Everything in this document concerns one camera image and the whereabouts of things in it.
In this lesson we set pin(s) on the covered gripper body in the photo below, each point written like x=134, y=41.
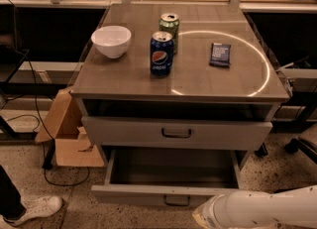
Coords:
x=208, y=213

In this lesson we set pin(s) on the grey drawer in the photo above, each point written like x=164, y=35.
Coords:
x=176, y=134
x=167, y=177

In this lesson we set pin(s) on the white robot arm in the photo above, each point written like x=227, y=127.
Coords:
x=251, y=209

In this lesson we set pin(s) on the grey top drawer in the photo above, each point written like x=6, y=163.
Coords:
x=176, y=134

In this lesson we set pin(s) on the grey drawer cabinet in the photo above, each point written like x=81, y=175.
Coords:
x=248, y=90

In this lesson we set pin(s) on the black office chair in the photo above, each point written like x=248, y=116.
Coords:
x=306, y=142

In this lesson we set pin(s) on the cardboard box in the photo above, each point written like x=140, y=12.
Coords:
x=64, y=131

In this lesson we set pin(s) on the white sneaker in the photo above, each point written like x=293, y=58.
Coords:
x=42, y=207

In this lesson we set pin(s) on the dark blue snack bar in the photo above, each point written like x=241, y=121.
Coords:
x=220, y=55

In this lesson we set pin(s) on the blue Pepsi can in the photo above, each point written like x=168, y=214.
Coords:
x=161, y=53

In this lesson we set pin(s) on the dark trouser leg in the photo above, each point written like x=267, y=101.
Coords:
x=9, y=196

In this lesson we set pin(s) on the white ceramic bowl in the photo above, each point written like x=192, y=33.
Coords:
x=111, y=41

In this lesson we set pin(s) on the green soda can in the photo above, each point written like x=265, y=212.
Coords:
x=169, y=22

